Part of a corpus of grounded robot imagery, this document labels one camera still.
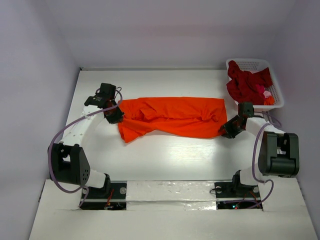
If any orange t shirt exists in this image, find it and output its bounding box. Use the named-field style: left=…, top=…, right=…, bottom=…
left=118, top=97, right=227, bottom=143

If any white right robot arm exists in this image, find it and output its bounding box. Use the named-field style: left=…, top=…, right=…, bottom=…
left=213, top=102, right=300, bottom=199

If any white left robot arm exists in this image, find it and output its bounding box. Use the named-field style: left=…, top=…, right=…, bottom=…
left=48, top=83, right=124, bottom=198

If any dark red t shirt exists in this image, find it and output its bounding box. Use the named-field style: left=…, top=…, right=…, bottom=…
left=226, top=60, right=273, bottom=106

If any small orange cloth in basket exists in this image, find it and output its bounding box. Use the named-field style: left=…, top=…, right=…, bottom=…
left=264, top=96, right=275, bottom=106

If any pink cloth in basket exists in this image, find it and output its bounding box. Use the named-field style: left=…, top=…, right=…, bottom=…
left=256, top=84, right=272, bottom=99

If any white plastic basket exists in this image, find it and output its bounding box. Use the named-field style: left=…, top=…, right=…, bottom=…
left=225, top=58, right=284, bottom=112

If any metal rail right table edge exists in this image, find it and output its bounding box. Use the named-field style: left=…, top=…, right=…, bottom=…
left=262, top=111, right=274, bottom=125

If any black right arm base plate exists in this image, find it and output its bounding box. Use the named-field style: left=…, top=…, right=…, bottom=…
left=210, top=181, right=263, bottom=210

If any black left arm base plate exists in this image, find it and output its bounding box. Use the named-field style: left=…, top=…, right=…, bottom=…
left=80, top=181, right=127, bottom=211

